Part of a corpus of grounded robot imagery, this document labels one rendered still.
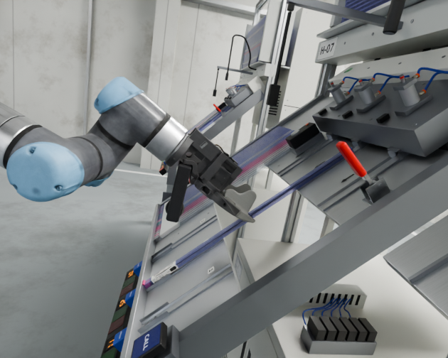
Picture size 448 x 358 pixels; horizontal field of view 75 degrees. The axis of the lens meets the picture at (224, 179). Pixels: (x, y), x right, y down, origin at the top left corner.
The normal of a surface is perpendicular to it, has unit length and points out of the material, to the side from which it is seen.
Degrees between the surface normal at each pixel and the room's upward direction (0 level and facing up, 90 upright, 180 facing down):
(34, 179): 90
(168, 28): 90
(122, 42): 90
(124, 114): 97
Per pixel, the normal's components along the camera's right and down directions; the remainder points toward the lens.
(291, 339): 0.16, -0.96
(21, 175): -0.04, 0.25
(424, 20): -0.98, -0.12
